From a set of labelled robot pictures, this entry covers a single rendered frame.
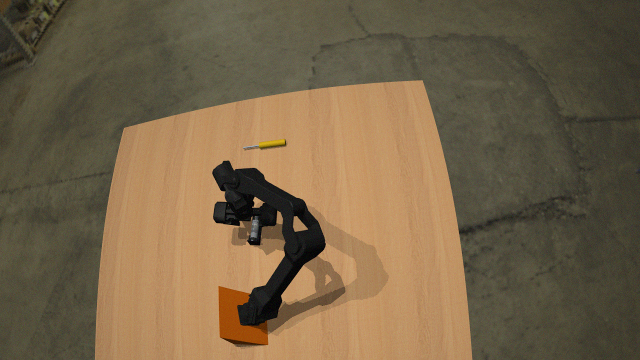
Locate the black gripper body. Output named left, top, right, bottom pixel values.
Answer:
left=213, top=194, right=277, bottom=227

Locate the grey cylindrical battery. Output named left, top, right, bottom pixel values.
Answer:
left=250, top=220, right=259, bottom=240

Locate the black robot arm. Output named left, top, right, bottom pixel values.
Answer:
left=212, top=160, right=326, bottom=326

